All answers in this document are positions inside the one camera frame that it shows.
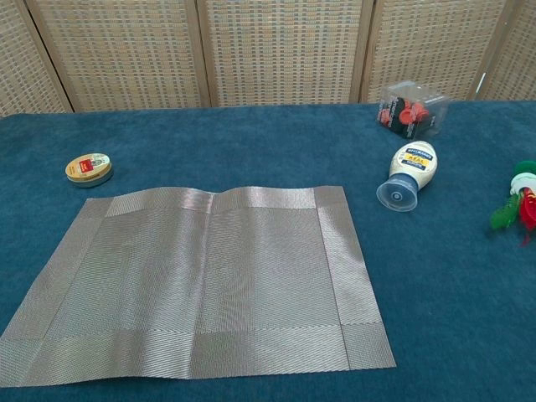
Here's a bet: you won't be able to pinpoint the woven wood folding screen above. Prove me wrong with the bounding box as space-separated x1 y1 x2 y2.
0 0 536 118

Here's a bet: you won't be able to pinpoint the clear box red black pieces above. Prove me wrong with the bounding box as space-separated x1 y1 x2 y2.
375 81 451 142

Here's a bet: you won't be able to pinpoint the grey woven placemat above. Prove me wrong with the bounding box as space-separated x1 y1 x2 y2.
0 184 398 389

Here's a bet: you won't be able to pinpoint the mayonnaise squeeze bottle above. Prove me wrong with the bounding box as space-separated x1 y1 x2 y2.
375 140 440 214

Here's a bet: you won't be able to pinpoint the round gold tin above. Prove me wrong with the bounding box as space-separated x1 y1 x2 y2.
64 152 114 189

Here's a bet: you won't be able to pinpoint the red green feather shuttlecock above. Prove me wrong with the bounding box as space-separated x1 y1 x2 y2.
489 161 536 248

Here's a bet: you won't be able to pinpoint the blue table cover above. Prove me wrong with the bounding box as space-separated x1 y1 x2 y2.
0 99 536 402

